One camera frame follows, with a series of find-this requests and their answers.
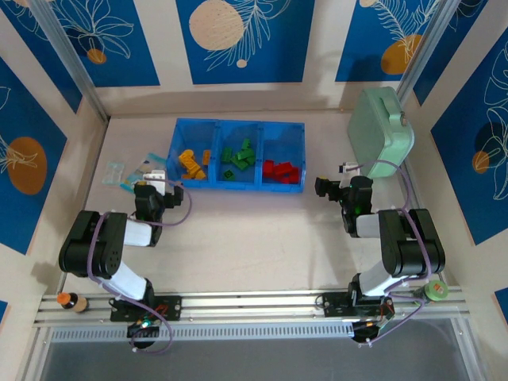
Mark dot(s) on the brown bottle with orange cap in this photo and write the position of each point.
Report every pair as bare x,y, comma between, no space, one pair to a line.
73,303

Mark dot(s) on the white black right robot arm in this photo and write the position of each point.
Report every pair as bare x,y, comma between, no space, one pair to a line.
412,242

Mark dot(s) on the aluminium mounting rail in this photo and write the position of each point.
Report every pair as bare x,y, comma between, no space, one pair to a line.
258,305

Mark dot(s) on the long yellow lego brick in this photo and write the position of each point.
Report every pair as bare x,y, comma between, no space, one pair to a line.
185,157
199,175
193,167

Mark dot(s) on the long red lego brick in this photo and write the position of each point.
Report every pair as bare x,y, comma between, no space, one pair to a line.
293,177
283,166

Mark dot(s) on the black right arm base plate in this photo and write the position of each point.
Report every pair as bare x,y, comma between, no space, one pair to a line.
333,305

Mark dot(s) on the small clear plastic packet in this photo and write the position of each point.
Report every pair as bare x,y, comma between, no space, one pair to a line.
113,172

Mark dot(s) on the blue yellow plastic packet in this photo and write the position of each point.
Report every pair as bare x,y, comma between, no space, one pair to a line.
152,160

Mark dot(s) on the mint green carry case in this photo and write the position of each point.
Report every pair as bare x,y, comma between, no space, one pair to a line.
377,131

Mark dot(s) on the blue three-compartment plastic bin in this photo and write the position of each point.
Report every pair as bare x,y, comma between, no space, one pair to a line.
278,135

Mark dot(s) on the green tape roll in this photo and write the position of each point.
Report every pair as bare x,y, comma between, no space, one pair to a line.
434,291

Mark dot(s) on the long green lego brick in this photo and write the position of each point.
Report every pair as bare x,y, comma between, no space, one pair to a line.
251,161
239,159

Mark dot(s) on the small yellow lego brick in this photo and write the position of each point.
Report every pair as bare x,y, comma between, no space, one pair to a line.
206,156

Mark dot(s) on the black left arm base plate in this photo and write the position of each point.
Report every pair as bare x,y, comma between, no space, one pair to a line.
170,307

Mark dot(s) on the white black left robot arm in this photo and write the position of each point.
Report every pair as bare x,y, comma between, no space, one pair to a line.
91,246

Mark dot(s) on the black controller board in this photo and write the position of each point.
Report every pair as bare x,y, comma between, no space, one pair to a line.
367,331
143,328

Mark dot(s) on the small green lego brick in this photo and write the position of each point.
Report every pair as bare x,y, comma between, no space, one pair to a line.
227,155
247,144
229,174

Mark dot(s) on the aluminium frame post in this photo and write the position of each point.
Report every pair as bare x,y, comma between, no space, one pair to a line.
70,59
428,51

